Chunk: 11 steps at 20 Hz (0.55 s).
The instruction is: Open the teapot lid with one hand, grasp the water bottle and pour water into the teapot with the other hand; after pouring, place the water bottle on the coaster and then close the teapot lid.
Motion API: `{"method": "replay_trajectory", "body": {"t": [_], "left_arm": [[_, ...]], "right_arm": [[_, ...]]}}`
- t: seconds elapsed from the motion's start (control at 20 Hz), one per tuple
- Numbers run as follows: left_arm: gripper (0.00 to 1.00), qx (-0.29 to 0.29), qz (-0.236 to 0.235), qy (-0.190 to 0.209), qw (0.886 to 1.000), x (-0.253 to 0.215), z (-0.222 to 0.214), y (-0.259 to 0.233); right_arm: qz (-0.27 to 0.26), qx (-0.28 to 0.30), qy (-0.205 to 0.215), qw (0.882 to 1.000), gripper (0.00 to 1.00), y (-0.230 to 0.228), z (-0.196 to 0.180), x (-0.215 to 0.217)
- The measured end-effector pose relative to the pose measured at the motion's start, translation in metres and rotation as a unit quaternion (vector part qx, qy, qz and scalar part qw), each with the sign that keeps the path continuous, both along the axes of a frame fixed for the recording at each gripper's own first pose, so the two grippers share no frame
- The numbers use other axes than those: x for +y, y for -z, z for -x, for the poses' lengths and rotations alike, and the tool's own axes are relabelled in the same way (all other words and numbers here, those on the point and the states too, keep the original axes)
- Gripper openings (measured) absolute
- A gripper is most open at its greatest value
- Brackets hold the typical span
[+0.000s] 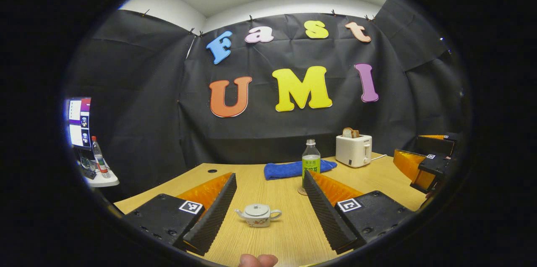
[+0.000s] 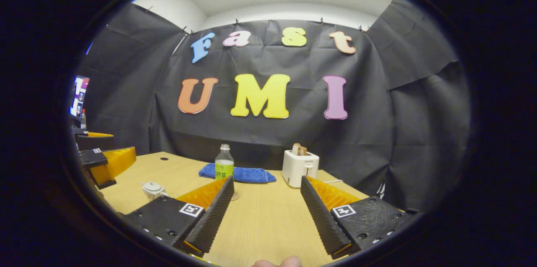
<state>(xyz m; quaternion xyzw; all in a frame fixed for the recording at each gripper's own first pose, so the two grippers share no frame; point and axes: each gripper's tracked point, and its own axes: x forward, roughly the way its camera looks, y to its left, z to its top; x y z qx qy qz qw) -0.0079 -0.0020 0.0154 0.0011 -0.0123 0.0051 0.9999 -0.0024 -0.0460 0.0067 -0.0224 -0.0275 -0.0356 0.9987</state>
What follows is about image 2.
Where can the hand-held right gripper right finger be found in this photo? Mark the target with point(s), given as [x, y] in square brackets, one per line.
[323, 221]

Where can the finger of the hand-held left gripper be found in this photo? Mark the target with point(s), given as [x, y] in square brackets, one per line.
[98, 134]
[94, 158]

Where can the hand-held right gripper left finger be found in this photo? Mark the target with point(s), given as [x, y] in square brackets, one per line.
[212, 221]

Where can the round wooden coaster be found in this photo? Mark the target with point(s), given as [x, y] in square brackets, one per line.
[235, 198]

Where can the green label water bottle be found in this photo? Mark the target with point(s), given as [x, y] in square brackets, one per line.
[224, 166]

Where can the white teacup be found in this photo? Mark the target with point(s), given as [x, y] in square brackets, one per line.
[153, 195]

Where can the white teacup lid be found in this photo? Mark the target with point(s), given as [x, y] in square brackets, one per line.
[153, 186]

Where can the red cap plastic bottle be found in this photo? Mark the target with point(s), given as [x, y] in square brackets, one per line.
[83, 120]

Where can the computer monitor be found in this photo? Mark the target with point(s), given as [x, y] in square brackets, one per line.
[79, 97]

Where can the white toaster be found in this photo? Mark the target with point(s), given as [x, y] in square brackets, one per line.
[295, 168]

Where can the blue towel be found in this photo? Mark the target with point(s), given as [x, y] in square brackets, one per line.
[251, 174]

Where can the brown bread slice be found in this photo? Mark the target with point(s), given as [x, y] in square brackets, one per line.
[303, 151]

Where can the pale bread slice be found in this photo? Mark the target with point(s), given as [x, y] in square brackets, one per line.
[295, 149]

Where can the black backdrop cloth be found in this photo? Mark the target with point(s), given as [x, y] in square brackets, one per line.
[377, 132]

